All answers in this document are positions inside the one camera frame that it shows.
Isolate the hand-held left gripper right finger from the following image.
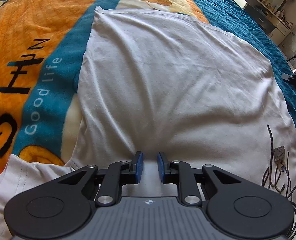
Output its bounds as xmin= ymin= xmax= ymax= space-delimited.
xmin=157 ymin=151 xmax=247 ymax=205

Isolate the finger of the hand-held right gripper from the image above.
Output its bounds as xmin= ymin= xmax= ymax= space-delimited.
xmin=281 ymin=73 xmax=296 ymax=92

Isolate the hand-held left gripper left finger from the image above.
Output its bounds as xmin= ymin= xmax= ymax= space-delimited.
xmin=52 ymin=151 xmax=144 ymax=207

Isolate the beige t-shirt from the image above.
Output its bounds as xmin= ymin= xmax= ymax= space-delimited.
xmin=0 ymin=6 xmax=296 ymax=240

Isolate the cream dressing table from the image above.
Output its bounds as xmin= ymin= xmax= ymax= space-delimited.
xmin=241 ymin=0 xmax=296 ymax=48

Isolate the teal and orange printed blanket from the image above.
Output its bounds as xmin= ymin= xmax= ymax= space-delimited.
xmin=0 ymin=0 xmax=296 ymax=180

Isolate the black cord with tags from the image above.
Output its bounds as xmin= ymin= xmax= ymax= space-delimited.
xmin=262 ymin=124 xmax=296 ymax=239

